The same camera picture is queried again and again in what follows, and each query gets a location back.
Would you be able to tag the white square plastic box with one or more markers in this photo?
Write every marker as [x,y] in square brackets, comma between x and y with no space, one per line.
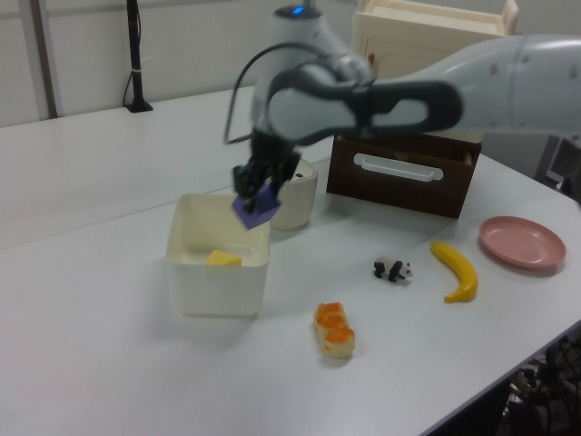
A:
[213,290]

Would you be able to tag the black office chair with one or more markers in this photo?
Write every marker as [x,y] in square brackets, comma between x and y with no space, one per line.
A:
[554,386]

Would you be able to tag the pink plastic plate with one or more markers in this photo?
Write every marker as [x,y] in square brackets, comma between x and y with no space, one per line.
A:
[522,243]

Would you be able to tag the black pole stand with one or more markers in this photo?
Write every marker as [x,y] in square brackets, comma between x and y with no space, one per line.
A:
[134,68]

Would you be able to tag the white grey Franka robot arm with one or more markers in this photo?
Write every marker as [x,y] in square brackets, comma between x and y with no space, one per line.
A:
[408,100]

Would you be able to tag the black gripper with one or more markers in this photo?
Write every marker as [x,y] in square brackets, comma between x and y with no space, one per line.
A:
[272,156]

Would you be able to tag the orange topped sushi toy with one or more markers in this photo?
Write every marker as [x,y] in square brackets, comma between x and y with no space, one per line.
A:
[333,329]

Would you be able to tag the yellow toy banana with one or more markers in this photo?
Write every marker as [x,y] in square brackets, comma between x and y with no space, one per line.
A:
[463,272]

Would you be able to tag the small panda figurine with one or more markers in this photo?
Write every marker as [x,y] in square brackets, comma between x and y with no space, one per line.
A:
[392,268]

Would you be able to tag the cream lidded trash can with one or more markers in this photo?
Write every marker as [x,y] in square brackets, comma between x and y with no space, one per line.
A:
[297,200]

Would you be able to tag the purple foam cube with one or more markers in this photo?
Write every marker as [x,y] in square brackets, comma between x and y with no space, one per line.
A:
[263,209]

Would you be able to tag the cream wooden cabinet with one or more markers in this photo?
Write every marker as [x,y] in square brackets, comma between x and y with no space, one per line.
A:
[422,41]

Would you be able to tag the dark brown wooden drawer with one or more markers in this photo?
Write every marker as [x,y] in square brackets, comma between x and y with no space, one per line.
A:
[399,191]

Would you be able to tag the yellow cheese wedge toy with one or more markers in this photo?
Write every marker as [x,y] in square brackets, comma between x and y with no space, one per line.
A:
[223,259]

